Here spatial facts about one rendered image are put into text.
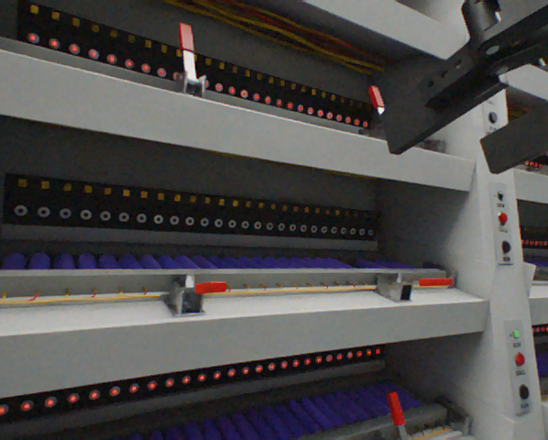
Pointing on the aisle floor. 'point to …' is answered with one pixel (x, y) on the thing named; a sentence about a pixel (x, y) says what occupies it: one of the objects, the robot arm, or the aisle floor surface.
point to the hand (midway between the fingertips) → (471, 129)
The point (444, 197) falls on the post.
